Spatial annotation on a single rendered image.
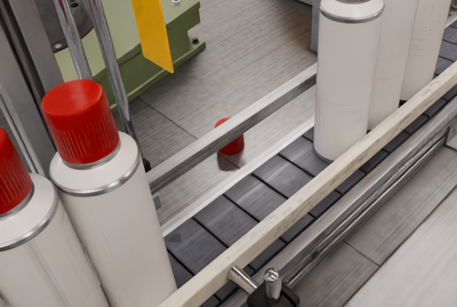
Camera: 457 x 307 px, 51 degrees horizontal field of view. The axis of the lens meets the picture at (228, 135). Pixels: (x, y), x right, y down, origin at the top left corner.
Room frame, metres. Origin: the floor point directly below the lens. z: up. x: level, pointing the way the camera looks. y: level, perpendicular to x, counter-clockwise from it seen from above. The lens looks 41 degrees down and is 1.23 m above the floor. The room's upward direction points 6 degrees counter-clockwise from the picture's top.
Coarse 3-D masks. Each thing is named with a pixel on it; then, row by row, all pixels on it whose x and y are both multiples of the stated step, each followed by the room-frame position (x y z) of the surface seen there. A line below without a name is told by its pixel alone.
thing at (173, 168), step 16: (288, 80) 0.37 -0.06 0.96; (304, 80) 0.37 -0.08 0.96; (272, 96) 0.35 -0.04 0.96; (288, 96) 0.36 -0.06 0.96; (240, 112) 0.33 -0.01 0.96; (256, 112) 0.33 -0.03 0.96; (272, 112) 0.34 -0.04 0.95; (224, 128) 0.31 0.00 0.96; (240, 128) 0.32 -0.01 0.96; (192, 144) 0.30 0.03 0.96; (208, 144) 0.30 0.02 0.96; (224, 144) 0.31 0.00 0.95; (176, 160) 0.28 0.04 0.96; (192, 160) 0.28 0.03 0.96; (160, 176) 0.27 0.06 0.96; (176, 176) 0.27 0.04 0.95
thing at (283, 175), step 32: (448, 32) 0.56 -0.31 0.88; (448, 64) 0.49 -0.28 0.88; (448, 96) 0.43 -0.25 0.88; (416, 128) 0.38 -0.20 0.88; (288, 160) 0.35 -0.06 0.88; (320, 160) 0.35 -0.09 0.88; (224, 192) 0.32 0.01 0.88; (256, 192) 0.31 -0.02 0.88; (288, 192) 0.31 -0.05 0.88; (192, 224) 0.28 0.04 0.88; (224, 224) 0.28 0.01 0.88; (256, 224) 0.27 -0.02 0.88; (192, 256) 0.25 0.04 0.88; (224, 288) 0.21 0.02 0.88
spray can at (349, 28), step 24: (336, 0) 0.35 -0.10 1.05; (360, 0) 0.35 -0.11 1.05; (336, 24) 0.34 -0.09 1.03; (360, 24) 0.34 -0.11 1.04; (336, 48) 0.34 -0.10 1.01; (360, 48) 0.34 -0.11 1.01; (336, 72) 0.34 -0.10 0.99; (360, 72) 0.34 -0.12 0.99; (336, 96) 0.34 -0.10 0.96; (360, 96) 0.34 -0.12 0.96; (336, 120) 0.34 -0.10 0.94; (360, 120) 0.34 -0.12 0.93; (336, 144) 0.34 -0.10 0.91
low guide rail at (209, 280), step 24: (456, 72) 0.42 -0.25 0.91; (432, 96) 0.39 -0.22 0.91; (384, 120) 0.36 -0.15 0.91; (408, 120) 0.37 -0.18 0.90; (360, 144) 0.33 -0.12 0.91; (384, 144) 0.34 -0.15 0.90; (336, 168) 0.30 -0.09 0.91; (312, 192) 0.27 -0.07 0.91; (288, 216) 0.25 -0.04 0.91; (240, 240) 0.23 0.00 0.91; (264, 240) 0.23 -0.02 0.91; (216, 264) 0.21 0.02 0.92; (240, 264) 0.22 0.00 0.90; (192, 288) 0.19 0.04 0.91; (216, 288) 0.20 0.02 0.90
